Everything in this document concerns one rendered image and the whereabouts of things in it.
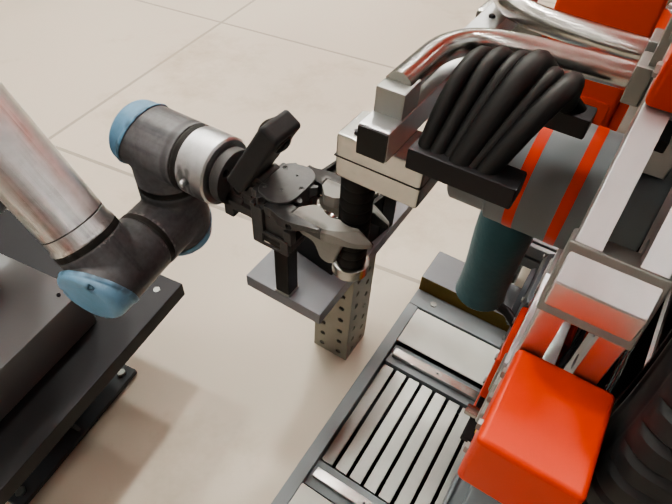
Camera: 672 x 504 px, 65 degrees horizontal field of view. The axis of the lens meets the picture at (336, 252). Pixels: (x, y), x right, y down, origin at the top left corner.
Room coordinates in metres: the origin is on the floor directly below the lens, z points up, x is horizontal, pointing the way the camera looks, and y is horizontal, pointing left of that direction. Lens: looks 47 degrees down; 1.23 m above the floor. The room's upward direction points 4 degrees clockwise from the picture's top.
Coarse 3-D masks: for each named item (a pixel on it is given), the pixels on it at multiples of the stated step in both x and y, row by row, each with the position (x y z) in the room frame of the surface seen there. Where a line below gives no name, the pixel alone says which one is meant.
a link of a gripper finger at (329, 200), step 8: (328, 184) 0.47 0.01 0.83; (336, 184) 0.47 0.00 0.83; (328, 192) 0.46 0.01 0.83; (336, 192) 0.46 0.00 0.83; (320, 200) 0.47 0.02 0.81; (328, 200) 0.45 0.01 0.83; (336, 200) 0.45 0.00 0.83; (328, 208) 0.47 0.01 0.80; (336, 208) 0.46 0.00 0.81; (376, 208) 0.44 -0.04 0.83; (376, 216) 0.43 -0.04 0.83; (384, 216) 0.43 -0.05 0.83; (376, 224) 0.43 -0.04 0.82; (384, 224) 0.42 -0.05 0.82
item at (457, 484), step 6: (456, 474) 0.42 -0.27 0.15; (456, 480) 0.40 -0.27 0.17; (462, 480) 0.40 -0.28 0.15; (450, 486) 0.40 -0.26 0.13; (456, 486) 0.39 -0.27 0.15; (462, 486) 0.39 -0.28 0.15; (468, 486) 0.39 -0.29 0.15; (450, 492) 0.37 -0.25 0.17; (456, 492) 0.38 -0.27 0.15; (462, 492) 0.38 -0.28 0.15; (444, 498) 0.38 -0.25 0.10; (450, 498) 0.37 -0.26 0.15; (456, 498) 0.37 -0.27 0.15; (462, 498) 0.37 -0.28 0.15
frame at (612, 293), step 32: (640, 128) 0.30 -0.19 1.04; (640, 160) 0.28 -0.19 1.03; (608, 192) 0.27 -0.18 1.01; (608, 224) 0.26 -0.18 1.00; (576, 256) 0.24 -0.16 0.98; (608, 256) 0.24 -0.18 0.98; (640, 256) 0.25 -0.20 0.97; (544, 288) 0.25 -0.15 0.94; (576, 288) 0.23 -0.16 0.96; (608, 288) 0.23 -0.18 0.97; (640, 288) 0.22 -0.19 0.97; (544, 320) 0.23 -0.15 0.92; (576, 320) 0.22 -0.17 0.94; (608, 320) 0.21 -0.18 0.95; (640, 320) 0.21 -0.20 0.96; (512, 352) 0.40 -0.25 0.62; (544, 352) 0.23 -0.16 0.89; (576, 352) 0.24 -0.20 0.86; (608, 352) 0.21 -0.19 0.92; (480, 416) 0.23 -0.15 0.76
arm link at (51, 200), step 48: (0, 96) 0.49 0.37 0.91; (0, 144) 0.45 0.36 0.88; (48, 144) 0.49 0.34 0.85; (0, 192) 0.43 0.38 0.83; (48, 192) 0.44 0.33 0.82; (48, 240) 0.42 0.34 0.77; (96, 240) 0.43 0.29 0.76; (144, 240) 0.47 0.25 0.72; (96, 288) 0.39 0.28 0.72; (144, 288) 0.43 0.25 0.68
